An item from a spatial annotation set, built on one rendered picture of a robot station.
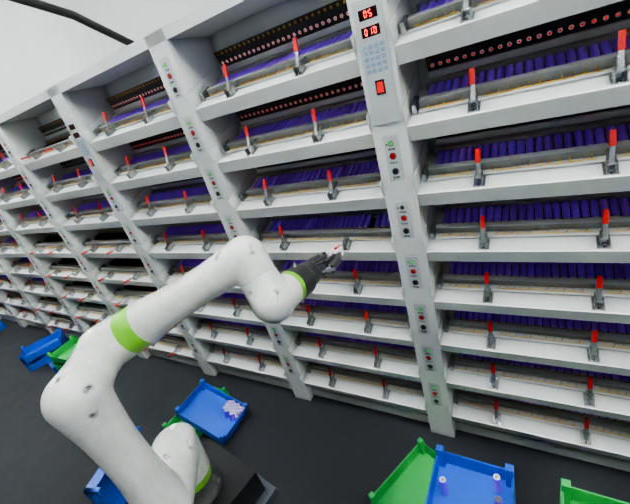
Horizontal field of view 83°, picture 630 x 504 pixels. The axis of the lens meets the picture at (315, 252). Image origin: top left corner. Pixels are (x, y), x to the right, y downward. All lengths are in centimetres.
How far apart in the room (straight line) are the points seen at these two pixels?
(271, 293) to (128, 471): 51
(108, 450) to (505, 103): 117
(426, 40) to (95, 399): 105
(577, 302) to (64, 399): 125
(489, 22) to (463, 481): 117
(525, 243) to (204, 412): 169
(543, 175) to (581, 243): 21
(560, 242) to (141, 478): 117
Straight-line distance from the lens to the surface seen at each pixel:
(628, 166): 105
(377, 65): 99
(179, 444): 122
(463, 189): 103
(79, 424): 92
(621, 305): 123
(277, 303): 85
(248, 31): 142
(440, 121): 98
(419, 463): 168
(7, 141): 257
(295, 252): 133
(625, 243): 113
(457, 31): 96
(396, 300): 127
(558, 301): 122
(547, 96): 97
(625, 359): 135
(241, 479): 138
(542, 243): 111
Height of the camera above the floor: 144
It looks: 25 degrees down
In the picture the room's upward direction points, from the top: 17 degrees counter-clockwise
